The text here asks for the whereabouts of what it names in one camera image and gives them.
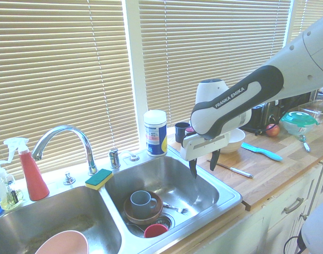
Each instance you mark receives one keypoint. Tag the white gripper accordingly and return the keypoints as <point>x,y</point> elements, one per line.
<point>201,148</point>

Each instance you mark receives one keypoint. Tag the silver table knife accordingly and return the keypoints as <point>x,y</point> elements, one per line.
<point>241,172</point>

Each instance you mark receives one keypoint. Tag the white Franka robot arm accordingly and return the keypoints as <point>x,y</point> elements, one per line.
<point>296,58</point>

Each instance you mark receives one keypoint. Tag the stainless steel double sink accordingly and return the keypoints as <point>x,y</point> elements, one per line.
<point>177,180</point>

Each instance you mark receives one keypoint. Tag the teal serrated knife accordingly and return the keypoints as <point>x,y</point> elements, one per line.
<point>267,153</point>

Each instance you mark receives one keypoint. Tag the large white bowl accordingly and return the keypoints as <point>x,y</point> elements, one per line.
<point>234,144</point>

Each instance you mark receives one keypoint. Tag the black mug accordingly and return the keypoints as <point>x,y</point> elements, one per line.
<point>180,131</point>

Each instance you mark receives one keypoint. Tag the silver fork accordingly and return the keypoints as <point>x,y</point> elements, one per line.
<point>184,210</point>

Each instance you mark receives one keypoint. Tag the white wipes canister blue label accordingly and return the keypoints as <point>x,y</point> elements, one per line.
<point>156,135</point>

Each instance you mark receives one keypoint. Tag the red apple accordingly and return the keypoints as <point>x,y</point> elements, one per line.
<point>272,130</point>

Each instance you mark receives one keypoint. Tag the grey mug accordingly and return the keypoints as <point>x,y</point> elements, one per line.
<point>141,210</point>

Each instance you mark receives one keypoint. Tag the black chrome toaster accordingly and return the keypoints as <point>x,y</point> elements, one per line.
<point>267,115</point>

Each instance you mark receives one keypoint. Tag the red mug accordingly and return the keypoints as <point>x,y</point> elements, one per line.
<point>154,230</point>

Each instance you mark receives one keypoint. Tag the brown wooden bowl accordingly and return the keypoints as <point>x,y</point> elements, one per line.
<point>140,221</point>

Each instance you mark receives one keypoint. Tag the teal white spoon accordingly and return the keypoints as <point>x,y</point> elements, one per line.
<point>302,137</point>

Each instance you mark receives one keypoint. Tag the clear container green lid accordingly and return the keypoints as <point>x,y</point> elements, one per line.
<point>299,119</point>

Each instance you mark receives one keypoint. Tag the yellow green sponge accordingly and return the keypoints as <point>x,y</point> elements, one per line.
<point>99,177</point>

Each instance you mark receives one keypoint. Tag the black countertop appliance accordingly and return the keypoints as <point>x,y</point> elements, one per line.
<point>299,101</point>

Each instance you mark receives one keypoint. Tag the chrome gooseneck faucet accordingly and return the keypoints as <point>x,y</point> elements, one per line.
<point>90,158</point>

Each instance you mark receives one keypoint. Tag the round cabinet knob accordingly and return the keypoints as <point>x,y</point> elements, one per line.
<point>304,217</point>

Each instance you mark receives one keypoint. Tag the clear plastic tray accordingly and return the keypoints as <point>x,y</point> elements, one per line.
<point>312,108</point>

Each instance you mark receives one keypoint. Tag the beige window blind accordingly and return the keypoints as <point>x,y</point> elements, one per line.
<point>204,39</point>
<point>58,79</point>
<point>307,13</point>

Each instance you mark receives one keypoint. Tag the chrome faucet knob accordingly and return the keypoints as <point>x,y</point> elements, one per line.
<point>69,179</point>

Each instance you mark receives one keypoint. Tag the pink bowl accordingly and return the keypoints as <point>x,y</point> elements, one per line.
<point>63,243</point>

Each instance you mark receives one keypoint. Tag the red spray bottle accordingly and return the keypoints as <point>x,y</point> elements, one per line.
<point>31,180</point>

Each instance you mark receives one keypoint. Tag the yellow soap pump bottle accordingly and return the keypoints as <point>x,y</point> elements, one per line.
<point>10,201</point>

